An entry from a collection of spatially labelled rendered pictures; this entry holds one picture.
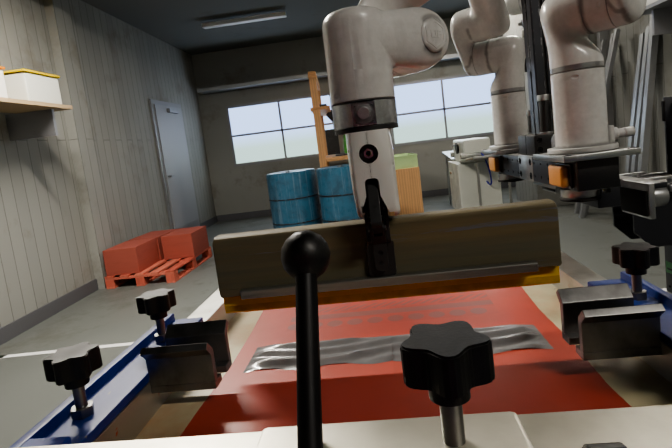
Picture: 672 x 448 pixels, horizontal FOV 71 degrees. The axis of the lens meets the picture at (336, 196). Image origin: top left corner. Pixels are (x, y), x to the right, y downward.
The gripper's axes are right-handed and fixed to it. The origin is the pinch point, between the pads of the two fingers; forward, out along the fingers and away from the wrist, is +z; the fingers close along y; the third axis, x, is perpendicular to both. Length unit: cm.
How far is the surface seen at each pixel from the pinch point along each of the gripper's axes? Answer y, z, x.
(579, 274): 10.5, 8.3, -26.8
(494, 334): -0.1, 11.2, -12.4
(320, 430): -36.2, -1.1, 3.0
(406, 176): 651, 48, -37
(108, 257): 405, 74, 291
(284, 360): -2.7, 11.1, 13.1
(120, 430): -17.5, 9.6, 25.4
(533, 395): -12.9, 11.8, -12.9
